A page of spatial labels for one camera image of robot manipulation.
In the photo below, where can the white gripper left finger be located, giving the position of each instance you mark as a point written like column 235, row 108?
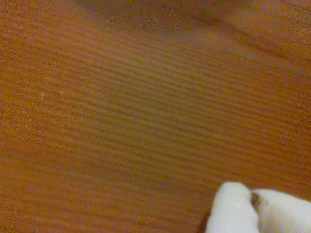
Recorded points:
column 230, row 211

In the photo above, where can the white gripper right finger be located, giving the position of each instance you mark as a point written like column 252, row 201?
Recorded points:
column 284, row 213

